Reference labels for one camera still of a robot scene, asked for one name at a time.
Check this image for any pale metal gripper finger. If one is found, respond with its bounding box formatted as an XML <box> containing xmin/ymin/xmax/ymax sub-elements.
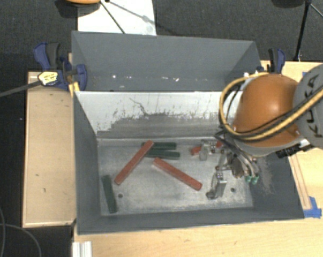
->
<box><xmin>206</xmin><ymin>171</ymin><xmax>228</xmax><ymax>200</ymax></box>
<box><xmin>199</xmin><ymin>140</ymin><xmax>216</xmax><ymax>161</ymax></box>

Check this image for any red-brown flat block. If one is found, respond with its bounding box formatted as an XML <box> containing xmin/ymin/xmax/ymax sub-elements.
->
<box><xmin>152</xmin><ymin>157</ymin><xmax>204</xmax><ymax>192</ymax></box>
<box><xmin>113</xmin><ymin>140</ymin><xmax>155</xmax><ymax>186</ymax></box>
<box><xmin>190</xmin><ymin>140</ymin><xmax>224</xmax><ymax>156</ymax></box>

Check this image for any dark green flat block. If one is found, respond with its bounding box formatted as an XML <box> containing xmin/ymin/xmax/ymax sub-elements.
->
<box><xmin>140</xmin><ymin>141</ymin><xmax>177</xmax><ymax>150</ymax></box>
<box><xmin>101</xmin><ymin>174</ymin><xmax>118</xmax><ymax>215</ymax></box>
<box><xmin>145</xmin><ymin>149</ymin><xmax>181</xmax><ymax>161</ymax></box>

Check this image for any grey metal bin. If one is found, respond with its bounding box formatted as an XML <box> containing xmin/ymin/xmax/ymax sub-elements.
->
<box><xmin>70</xmin><ymin>30</ymin><xmax>305</xmax><ymax>236</ymax></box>

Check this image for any pale wood board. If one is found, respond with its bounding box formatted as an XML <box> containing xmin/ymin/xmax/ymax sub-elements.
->
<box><xmin>21</xmin><ymin>71</ymin><xmax>78</xmax><ymax>229</ymax></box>

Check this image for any black cylinder on white bracket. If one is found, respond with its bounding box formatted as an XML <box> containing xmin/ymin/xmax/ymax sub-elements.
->
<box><xmin>275</xmin><ymin>139</ymin><xmax>312</xmax><ymax>160</ymax></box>

